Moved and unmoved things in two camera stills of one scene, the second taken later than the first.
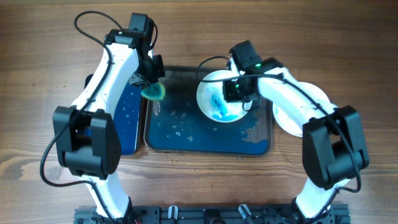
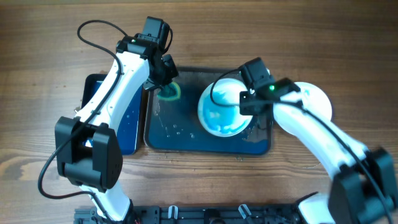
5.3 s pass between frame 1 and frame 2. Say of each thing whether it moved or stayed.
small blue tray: stayed
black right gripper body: moved
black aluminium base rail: stayed
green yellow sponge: moved
